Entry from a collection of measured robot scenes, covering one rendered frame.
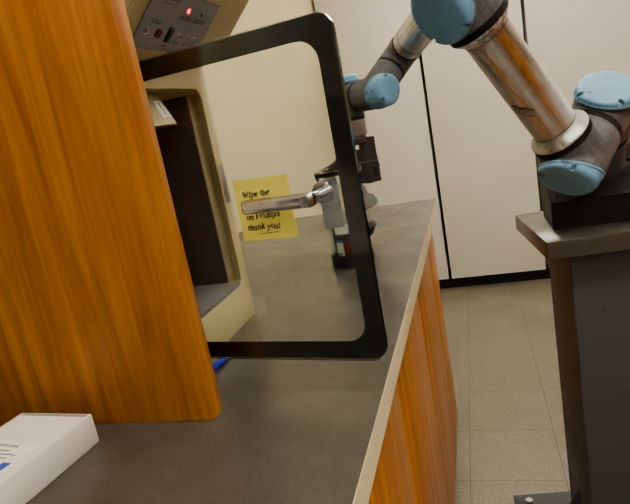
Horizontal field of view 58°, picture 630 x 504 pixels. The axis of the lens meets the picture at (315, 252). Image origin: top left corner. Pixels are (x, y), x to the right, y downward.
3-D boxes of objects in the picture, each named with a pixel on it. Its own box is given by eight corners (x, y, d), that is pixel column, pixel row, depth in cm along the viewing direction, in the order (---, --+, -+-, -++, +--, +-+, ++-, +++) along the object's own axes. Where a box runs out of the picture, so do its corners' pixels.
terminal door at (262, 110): (187, 356, 81) (114, 69, 72) (390, 358, 68) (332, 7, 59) (183, 358, 80) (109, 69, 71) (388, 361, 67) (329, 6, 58)
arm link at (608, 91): (639, 115, 121) (651, 66, 110) (616, 162, 117) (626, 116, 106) (581, 103, 127) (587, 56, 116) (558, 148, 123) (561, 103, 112)
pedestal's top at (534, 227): (643, 210, 147) (642, 195, 146) (710, 238, 116) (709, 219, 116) (516, 229, 153) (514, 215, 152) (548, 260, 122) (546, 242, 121)
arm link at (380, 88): (396, 53, 129) (364, 63, 138) (371, 88, 125) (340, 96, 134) (414, 79, 133) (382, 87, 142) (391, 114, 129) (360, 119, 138)
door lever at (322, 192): (263, 210, 68) (259, 189, 68) (335, 202, 64) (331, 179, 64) (241, 221, 64) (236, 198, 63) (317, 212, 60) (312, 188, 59)
